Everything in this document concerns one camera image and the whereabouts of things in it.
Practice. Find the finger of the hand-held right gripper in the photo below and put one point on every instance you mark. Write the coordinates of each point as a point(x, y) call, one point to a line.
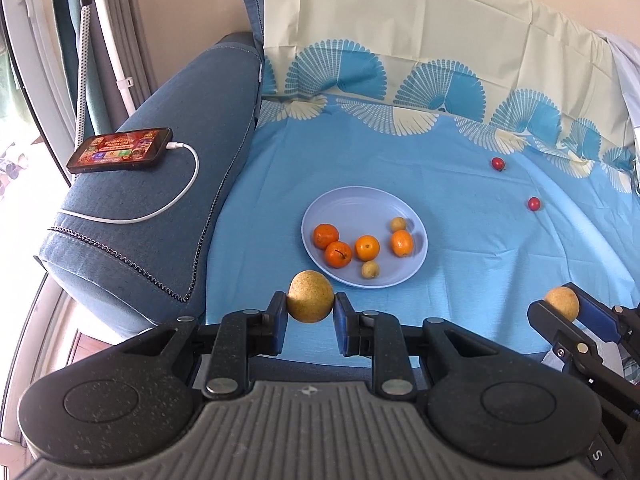
point(597, 317)
point(542, 317)

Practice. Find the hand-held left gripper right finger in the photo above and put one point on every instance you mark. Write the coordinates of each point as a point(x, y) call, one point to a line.
point(342, 325)

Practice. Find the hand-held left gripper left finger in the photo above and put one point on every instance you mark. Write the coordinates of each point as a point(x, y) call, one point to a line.
point(279, 322)

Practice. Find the tan longan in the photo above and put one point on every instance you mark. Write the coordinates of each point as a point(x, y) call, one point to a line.
point(310, 297)
point(370, 269)
point(397, 224)
point(562, 302)

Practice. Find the orange with stem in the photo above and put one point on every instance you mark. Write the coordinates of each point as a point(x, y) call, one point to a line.
point(338, 255)

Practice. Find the round orange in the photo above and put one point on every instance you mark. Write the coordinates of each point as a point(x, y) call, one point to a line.
point(325, 234)
point(367, 247)

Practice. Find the light blue plate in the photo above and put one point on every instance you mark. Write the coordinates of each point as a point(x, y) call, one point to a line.
point(350, 210)

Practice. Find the oval orange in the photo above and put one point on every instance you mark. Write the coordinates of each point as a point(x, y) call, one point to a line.
point(402, 243)

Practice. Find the red cherry tomato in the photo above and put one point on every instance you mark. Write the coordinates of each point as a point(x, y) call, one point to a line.
point(534, 203)
point(497, 163)

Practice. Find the blue fan-print sheet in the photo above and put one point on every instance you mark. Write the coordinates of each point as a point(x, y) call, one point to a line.
point(450, 250)

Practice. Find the blue sofa armrest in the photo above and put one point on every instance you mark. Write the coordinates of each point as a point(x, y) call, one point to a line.
point(150, 250)

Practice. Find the black smartphone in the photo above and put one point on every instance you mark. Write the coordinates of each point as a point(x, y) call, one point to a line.
point(117, 150)

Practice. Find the pale white cloth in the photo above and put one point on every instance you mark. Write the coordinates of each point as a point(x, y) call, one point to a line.
point(625, 75)

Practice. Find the grey curtain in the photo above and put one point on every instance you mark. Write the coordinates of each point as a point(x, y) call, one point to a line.
point(135, 20)

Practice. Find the white door frame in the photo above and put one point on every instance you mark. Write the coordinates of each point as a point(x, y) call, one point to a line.
point(35, 45)

